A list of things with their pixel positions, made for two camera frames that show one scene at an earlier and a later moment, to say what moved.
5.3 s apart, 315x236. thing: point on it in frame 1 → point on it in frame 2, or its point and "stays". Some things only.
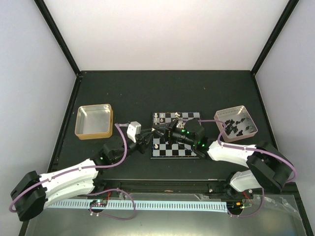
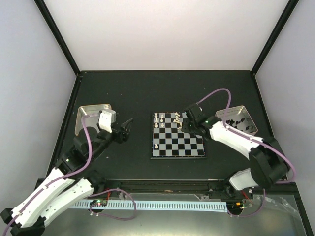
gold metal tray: x=94 y=121 stays
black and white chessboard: x=161 y=149 stays
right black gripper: x=168 y=134 → x=184 y=128
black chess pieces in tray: x=230 y=127 stays
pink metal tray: x=238 y=123 stays
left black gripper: x=141 y=140 → x=125 y=132
